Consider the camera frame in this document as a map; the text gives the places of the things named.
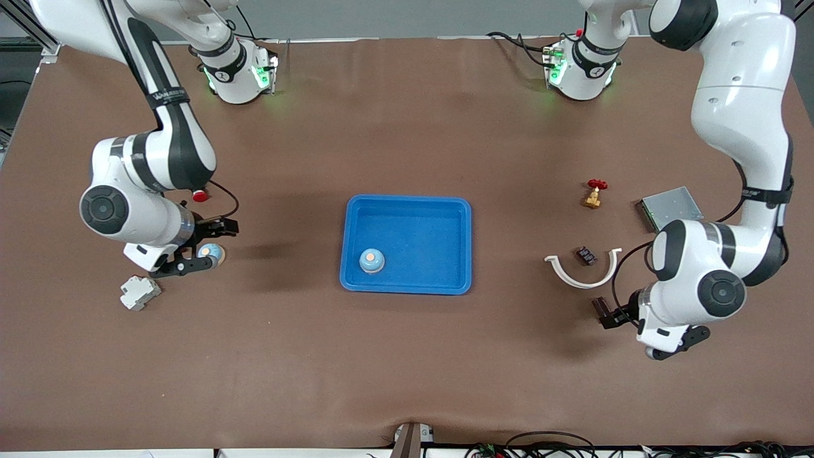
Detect white curved pipe clamp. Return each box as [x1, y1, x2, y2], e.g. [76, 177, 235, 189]
[544, 247, 623, 289]

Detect blue plastic tray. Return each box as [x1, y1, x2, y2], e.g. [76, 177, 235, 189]
[339, 195, 473, 295]

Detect brass valve with red handle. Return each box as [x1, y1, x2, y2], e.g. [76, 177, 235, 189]
[581, 179, 609, 210]

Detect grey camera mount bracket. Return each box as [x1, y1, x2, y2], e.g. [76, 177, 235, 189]
[389, 422, 434, 458]

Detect aluminium frame post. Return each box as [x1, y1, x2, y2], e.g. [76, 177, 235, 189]
[763, 0, 814, 48]
[0, 0, 61, 64]

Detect brown table cover mat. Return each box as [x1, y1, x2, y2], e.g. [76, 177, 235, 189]
[0, 35, 814, 452]

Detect grey metal power supply box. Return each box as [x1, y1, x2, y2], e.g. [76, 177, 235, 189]
[638, 186, 705, 234]

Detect white circuit breaker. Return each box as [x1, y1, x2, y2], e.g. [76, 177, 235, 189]
[120, 275, 162, 312]

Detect black cable bundle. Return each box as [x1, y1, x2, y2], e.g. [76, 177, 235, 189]
[464, 431, 814, 458]

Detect black arm base cables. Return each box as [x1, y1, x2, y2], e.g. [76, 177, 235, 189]
[486, 31, 554, 67]

